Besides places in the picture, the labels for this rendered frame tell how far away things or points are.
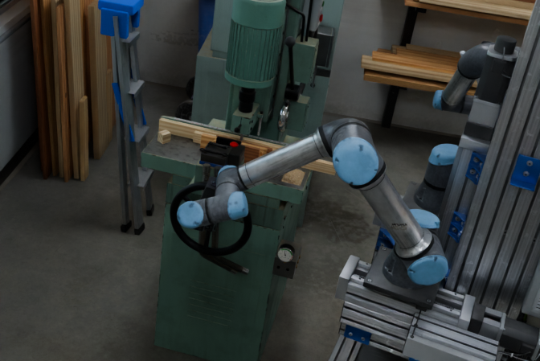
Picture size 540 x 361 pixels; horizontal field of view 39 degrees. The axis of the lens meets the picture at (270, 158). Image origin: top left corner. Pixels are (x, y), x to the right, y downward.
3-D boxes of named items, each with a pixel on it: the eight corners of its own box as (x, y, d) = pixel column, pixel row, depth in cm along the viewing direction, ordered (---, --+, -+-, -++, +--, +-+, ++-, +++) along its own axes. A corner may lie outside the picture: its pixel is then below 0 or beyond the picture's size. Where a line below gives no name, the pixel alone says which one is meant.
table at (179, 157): (129, 178, 265) (129, 164, 262) (160, 141, 291) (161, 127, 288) (296, 219, 257) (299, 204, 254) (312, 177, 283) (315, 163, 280)
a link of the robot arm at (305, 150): (357, 98, 217) (209, 164, 228) (362, 115, 208) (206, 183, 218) (374, 130, 222) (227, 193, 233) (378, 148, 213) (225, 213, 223)
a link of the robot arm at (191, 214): (206, 225, 208) (177, 231, 209) (214, 223, 219) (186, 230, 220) (201, 198, 209) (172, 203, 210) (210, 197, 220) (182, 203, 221)
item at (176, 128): (158, 131, 285) (159, 119, 283) (160, 129, 287) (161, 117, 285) (312, 167, 277) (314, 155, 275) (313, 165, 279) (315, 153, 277)
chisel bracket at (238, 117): (229, 135, 272) (231, 114, 268) (239, 119, 284) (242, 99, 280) (249, 140, 271) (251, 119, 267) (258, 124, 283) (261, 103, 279)
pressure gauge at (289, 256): (274, 264, 272) (277, 246, 268) (276, 258, 275) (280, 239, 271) (292, 268, 271) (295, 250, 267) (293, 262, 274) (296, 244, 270)
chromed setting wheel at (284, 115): (274, 137, 282) (279, 107, 276) (281, 123, 292) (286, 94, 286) (282, 138, 281) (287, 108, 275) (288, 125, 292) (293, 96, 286)
